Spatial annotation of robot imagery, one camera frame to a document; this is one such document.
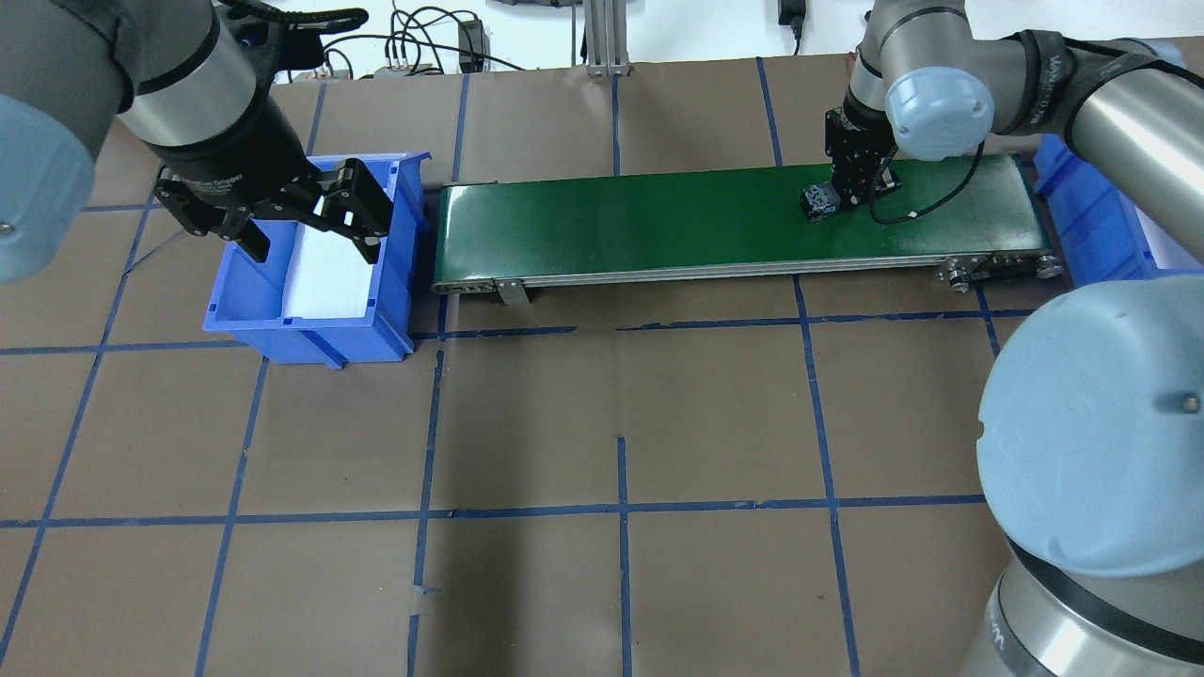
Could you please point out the aluminium frame post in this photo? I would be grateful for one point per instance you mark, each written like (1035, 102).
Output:
(605, 39)

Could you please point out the blue plastic bin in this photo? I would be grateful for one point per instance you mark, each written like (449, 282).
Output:
(246, 301)
(1095, 223)

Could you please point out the white foam pad right bin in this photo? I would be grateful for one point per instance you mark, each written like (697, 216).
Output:
(1166, 253)

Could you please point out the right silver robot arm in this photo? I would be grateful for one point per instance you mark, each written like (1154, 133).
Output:
(1090, 454)

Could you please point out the green conveyor belt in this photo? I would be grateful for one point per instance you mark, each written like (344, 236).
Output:
(971, 222)

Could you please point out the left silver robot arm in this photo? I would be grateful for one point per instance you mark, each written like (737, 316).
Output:
(191, 80)

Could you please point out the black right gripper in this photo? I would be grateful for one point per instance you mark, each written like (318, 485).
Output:
(854, 150)

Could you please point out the red push button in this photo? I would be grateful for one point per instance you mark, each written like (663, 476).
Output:
(820, 201)

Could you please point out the white foam pad left bin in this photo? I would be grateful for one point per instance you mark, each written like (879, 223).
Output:
(326, 278)

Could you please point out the blue right plastic bin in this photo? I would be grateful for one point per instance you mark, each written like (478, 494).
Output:
(1095, 223)

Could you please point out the white foam pad bin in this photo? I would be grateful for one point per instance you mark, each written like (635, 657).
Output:
(1166, 253)
(326, 278)

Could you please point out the blue left plastic bin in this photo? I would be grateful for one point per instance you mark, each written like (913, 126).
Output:
(246, 301)

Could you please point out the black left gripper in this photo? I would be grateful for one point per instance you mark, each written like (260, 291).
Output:
(243, 160)

